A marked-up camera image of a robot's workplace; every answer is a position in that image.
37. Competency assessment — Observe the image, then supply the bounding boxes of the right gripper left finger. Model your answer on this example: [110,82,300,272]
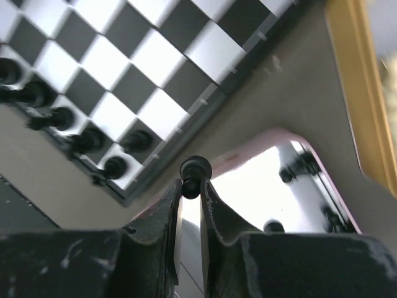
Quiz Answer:
[1,179,182,297]

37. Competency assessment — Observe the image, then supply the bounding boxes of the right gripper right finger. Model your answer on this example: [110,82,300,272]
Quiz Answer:
[201,178,396,297]

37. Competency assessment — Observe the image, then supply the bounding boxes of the black chess piece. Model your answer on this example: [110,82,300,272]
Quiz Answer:
[63,128,104,160]
[27,107,75,131]
[1,81,51,108]
[0,57,22,85]
[91,156,128,186]

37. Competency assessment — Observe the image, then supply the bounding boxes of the black pawn second row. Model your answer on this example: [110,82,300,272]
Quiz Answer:
[121,130,153,155]

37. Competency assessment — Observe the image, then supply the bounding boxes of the black chess pieces heap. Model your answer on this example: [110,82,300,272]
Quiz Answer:
[263,146,354,233]

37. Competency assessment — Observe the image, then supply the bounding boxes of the pink tin box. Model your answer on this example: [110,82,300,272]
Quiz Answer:
[133,127,362,235]

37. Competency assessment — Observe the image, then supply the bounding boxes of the black white chessboard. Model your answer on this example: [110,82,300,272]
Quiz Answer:
[1,1,309,205]

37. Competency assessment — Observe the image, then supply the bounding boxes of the yellow tin box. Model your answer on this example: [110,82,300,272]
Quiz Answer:
[326,1,396,196]

